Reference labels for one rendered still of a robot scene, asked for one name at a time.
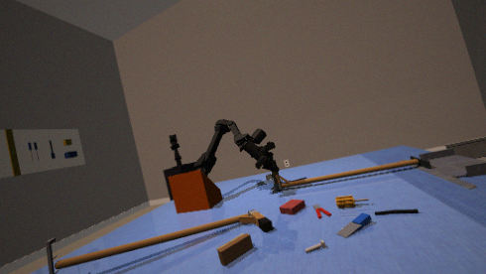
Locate red-handled pliers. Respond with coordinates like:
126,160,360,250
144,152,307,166
313,205,331,218

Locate scraper with blue handle and grey blade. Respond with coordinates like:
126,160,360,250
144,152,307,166
336,213,372,238

